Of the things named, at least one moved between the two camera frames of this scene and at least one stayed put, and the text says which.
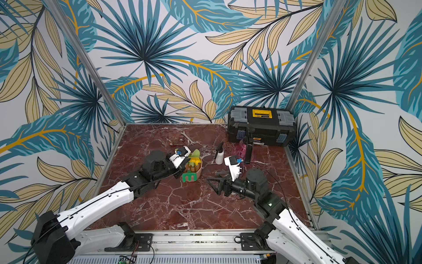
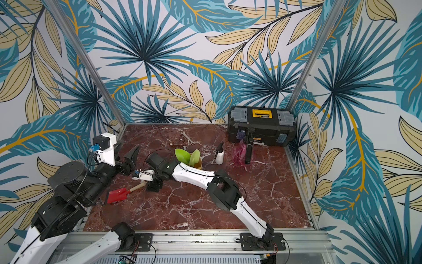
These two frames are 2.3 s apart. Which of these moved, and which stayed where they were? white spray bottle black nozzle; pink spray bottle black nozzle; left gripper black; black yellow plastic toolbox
Moved: left gripper black
Stayed: pink spray bottle black nozzle; black yellow plastic toolbox; white spray bottle black nozzle
